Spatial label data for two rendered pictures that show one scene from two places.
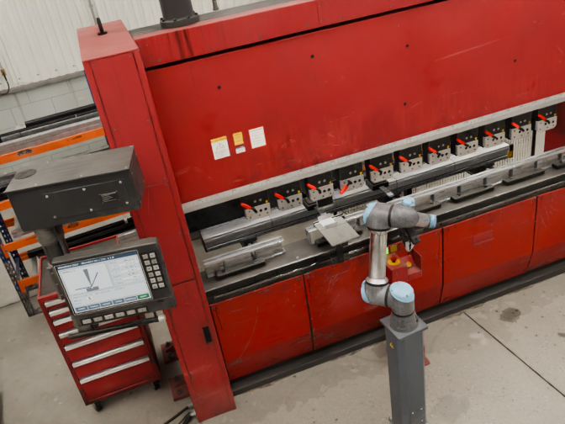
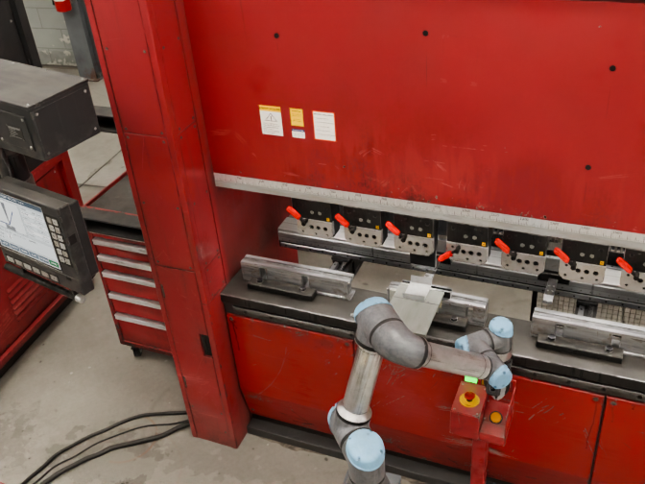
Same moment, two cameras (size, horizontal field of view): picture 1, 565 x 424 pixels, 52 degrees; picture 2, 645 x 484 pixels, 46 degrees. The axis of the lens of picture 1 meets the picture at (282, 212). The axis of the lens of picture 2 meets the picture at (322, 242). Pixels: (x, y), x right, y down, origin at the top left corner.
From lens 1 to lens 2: 1.79 m
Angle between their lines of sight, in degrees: 34
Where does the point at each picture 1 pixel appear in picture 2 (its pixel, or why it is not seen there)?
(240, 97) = (304, 59)
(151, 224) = (146, 182)
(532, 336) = not seen: outside the picture
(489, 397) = not seen: outside the picture
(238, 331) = (258, 363)
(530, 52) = not seen: outside the picture
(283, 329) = (319, 394)
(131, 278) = (41, 237)
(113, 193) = (17, 130)
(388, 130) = (545, 199)
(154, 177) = (150, 127)
